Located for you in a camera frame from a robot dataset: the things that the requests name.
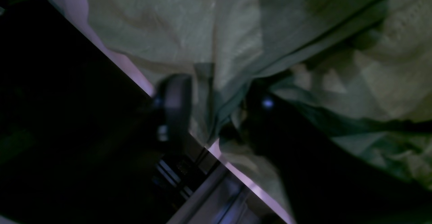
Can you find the green t-shirt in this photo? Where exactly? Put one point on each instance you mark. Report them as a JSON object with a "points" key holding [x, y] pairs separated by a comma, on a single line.
{"points": [[359, 70]]}

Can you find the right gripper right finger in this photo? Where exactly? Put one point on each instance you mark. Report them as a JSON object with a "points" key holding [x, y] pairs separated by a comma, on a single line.
{"points": [[324, 184]]}

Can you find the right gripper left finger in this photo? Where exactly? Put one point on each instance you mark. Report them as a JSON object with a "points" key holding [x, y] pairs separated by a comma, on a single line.
{"points": [[162, 125]]}

